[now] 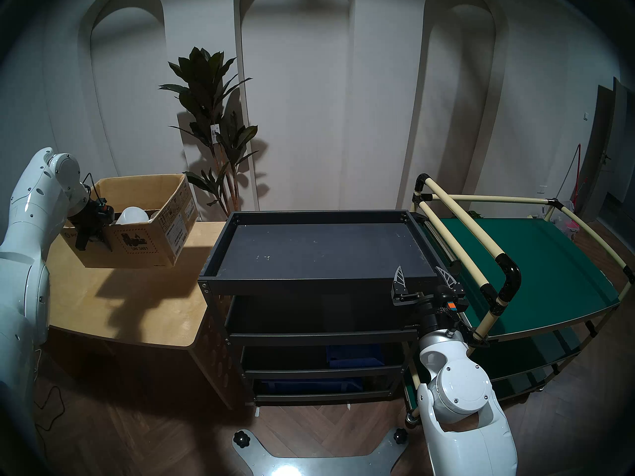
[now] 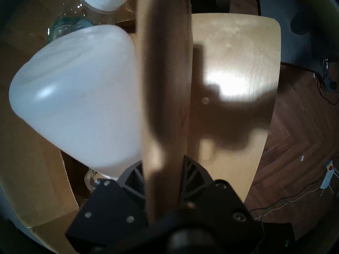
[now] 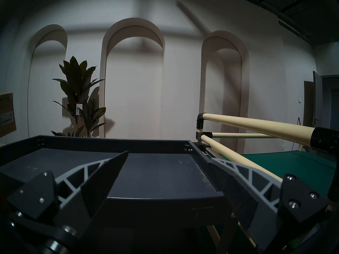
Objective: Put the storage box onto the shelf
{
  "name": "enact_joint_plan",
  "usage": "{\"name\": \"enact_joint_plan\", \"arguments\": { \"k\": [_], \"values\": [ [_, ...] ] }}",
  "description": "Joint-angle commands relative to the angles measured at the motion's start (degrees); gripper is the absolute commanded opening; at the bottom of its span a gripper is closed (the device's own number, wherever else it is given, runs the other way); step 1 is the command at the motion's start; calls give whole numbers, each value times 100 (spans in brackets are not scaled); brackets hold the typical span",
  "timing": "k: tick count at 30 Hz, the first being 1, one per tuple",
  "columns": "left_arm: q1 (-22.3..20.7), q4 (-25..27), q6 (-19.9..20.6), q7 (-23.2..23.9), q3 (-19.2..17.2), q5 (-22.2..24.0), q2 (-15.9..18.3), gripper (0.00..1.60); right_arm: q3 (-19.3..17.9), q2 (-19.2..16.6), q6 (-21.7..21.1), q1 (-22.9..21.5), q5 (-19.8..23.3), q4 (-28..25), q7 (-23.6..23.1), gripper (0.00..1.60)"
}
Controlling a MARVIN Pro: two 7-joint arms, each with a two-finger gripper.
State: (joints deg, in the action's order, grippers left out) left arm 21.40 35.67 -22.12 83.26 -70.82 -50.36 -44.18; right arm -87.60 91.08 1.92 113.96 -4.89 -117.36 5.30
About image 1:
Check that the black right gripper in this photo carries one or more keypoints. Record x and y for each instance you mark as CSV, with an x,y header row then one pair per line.
x,y
412,300

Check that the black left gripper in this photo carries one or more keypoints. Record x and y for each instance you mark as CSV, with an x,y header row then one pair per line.
x,y
87,217

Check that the brown cardboard storage box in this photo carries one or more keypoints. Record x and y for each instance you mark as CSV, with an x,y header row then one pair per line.
x,y
149,247

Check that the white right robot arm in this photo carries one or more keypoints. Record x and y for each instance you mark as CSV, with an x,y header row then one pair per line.
x,y
461,410

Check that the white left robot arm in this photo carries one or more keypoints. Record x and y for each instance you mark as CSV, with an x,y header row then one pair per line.
x,y
25,262

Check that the black metal shelf cart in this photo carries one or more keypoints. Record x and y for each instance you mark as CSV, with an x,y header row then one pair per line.
x,y
322,252

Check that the white plastic jug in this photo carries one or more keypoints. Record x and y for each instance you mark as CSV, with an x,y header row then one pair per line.
x,y
131,216

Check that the small green leafy plant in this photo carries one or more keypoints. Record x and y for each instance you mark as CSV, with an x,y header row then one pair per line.
x,y
476,214

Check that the light wooden table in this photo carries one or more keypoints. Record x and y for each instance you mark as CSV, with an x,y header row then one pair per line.
x,y
149,306

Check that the blue plastic bin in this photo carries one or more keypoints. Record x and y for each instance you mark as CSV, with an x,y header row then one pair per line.
x,y
354,356

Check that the green cart with cream pipes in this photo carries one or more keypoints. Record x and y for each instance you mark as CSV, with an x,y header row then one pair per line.
x,y
540,276

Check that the black base knob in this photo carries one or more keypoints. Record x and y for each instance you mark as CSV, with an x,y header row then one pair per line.
x,y
240,439
401,436

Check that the red stick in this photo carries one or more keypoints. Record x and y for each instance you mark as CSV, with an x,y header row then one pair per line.
x,y
578,167

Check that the tall dark green plant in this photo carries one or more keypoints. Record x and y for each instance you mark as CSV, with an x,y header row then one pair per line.
x,y
211,98

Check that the dark grey door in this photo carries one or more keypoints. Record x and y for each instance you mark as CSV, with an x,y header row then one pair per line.
x,y
615,148

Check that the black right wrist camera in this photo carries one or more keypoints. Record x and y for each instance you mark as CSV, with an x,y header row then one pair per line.
x,y
446,299

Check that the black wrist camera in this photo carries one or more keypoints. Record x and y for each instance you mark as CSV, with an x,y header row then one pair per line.
x,y
446,299
105,213

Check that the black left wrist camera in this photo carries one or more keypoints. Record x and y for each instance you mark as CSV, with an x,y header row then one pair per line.
x,y
105,213

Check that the grey metal robot base plate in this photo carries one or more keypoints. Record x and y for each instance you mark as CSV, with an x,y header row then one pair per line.
x,y
307,462

